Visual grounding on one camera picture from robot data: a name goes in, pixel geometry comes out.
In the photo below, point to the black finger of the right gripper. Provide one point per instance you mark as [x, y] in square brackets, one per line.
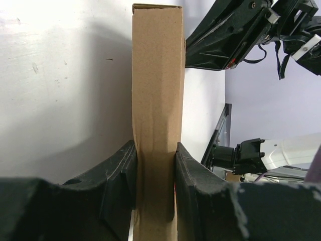
[226, 34]

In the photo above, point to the brown cardboard box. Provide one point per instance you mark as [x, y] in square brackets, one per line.
[158, 70]

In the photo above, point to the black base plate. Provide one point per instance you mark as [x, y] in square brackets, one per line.
[220, 136]

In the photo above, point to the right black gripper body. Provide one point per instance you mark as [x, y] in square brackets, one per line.
[294, 28]

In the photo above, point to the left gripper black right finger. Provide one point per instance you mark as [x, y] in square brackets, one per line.
[210, 208]

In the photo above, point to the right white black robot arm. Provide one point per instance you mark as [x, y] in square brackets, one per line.
[265, 157]

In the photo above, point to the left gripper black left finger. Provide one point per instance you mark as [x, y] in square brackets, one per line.
[95, 205]

